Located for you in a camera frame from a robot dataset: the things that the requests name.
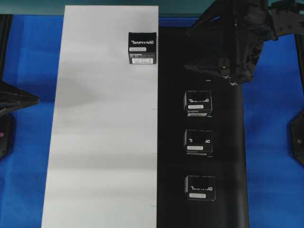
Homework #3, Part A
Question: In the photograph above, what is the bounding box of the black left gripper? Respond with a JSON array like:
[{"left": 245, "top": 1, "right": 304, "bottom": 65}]
[{"left": 0, "top": 81, "right": 39, "bottom": 116}]

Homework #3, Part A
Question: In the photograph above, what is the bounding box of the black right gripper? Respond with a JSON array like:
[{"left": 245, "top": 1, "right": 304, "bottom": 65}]
[{"left": 184, "top": 40, "right": 264, "bottom": 86}]

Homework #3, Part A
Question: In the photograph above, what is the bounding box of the black Dynamixel box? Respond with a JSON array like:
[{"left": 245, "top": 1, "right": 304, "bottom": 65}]
[
  {"left": 184, "top": 175, "right": 216, "bottom": 201},
  {"left": 184, "top": 90, "right": 213, "bottom": 117},
  {"left": 128, "top": 32, "right": 157, "bottom": 65},
  {"left": 184, "top": 129, "right": 213, "bottom": 157}
]

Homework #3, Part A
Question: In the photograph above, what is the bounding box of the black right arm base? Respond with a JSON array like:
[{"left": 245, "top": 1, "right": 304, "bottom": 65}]
[{"left": 290, "top": 111, "right": 304, "bottom": 165}]

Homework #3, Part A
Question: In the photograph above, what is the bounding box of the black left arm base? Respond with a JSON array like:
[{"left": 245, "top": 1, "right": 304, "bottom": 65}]
[{"left": 0, "top": 114, "right": 16, "bottom": 159}]

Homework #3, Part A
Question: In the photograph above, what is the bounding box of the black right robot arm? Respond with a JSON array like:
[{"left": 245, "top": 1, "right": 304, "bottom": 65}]
[{"left": 185, "top": 0, "right": 304, "bottom": 86}]

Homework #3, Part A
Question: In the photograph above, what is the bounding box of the white base board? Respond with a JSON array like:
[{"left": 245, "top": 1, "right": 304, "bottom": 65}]
[{"left": 42, "top": 6, "right": 159, "bottom": 228}]

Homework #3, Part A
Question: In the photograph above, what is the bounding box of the black base board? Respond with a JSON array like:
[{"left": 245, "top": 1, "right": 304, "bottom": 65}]
[{"left": 157, "top": 27, "right": 249, "bottom": 228}]

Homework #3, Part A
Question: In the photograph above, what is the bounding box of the blue table mat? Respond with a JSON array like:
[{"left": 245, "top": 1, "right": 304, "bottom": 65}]
[{"left": 0, "top": 15, "right": 304, "bottom": 228}]

